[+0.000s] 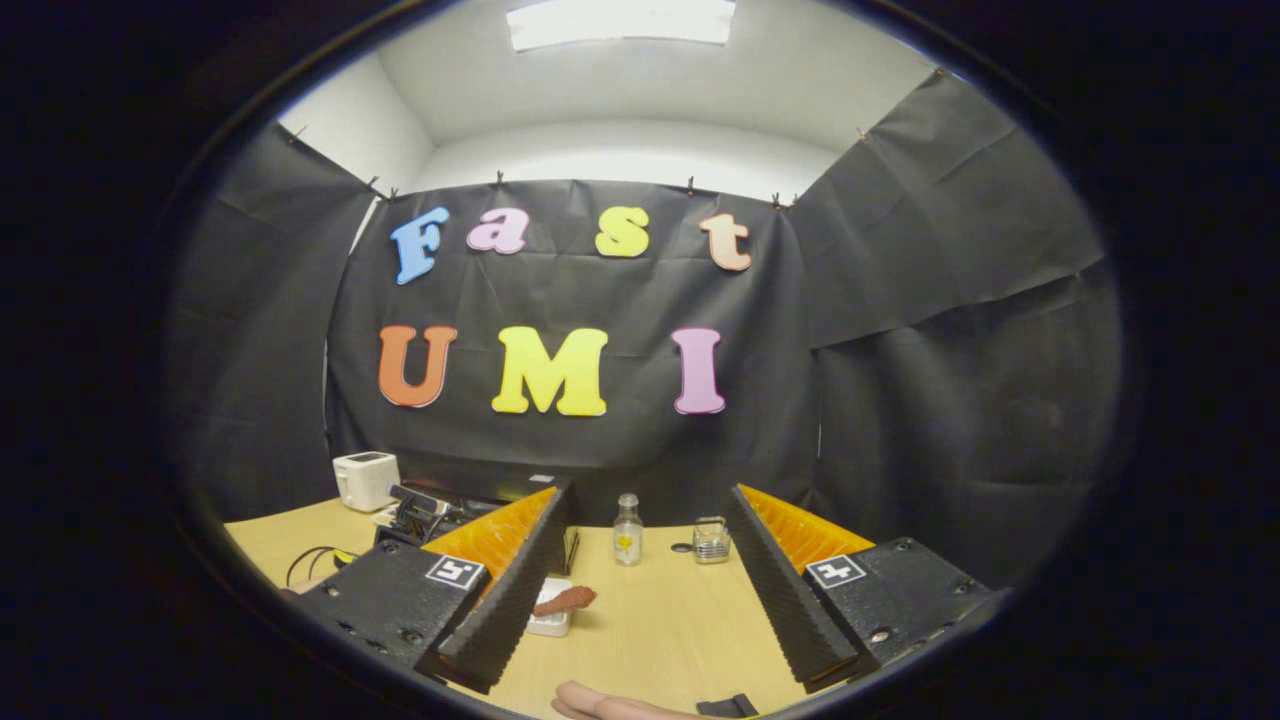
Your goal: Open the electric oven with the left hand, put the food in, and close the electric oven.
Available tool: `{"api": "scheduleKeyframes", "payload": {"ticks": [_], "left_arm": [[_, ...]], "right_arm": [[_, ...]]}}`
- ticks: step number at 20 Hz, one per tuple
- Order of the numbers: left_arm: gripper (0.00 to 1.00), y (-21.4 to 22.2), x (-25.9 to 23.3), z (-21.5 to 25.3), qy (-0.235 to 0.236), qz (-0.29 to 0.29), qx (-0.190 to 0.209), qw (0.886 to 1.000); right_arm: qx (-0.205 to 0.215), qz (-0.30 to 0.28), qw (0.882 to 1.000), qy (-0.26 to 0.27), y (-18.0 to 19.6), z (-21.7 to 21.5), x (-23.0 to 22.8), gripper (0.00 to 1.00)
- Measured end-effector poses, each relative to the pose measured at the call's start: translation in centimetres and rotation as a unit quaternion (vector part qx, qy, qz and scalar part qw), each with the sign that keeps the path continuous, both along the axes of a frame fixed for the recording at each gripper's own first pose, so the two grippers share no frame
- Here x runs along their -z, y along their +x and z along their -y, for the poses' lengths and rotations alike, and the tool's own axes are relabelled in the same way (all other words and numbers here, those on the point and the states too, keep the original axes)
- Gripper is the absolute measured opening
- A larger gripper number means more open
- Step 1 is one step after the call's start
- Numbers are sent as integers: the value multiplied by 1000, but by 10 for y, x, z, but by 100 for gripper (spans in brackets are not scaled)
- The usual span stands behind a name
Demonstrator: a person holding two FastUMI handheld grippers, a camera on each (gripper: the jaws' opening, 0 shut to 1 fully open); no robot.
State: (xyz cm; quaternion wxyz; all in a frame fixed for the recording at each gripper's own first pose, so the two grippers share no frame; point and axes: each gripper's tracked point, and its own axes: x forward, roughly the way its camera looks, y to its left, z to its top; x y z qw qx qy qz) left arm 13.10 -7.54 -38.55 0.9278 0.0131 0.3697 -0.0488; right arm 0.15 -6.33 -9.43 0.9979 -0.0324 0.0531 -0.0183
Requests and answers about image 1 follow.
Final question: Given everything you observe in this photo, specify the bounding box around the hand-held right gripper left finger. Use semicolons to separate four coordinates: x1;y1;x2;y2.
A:
293;482;575;696

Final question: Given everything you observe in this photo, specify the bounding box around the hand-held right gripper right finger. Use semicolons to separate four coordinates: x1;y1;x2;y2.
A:
726;483;1009;695

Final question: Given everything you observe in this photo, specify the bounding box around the black electric oven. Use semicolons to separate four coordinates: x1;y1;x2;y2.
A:
395;474;581;578

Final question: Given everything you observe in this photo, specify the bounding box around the white rectangular dish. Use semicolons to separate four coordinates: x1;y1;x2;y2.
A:
524;577;574;639

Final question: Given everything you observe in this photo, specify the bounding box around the white toaster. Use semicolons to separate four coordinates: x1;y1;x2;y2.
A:
332;451;401;513

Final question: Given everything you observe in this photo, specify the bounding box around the clear glass cup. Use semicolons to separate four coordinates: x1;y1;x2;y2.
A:
693;516;732;565

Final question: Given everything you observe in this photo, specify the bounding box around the small clear glass bottle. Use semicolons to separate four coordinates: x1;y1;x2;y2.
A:
613;493;644;567

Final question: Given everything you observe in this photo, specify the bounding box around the black backdrop cloth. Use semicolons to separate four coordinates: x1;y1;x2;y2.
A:
165;68;1126;591

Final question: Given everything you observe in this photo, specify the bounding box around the row of cloth clips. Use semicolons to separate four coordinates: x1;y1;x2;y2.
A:
288;66;946;209

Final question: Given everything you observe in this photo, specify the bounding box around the large ceiling light panel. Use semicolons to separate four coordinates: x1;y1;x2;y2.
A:
505;0;738;53

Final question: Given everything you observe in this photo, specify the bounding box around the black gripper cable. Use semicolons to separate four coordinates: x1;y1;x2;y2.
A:
286;545;359;589

